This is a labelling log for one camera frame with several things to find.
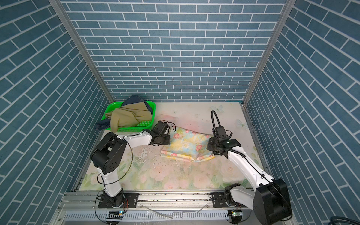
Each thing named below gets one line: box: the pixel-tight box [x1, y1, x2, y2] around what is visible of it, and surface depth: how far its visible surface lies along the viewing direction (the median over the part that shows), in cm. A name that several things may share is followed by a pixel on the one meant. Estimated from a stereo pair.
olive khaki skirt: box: [105, 101, 153, 133], surface depth 95 cm
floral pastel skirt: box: [160, 127, 216, 163], surface depth 95 cm
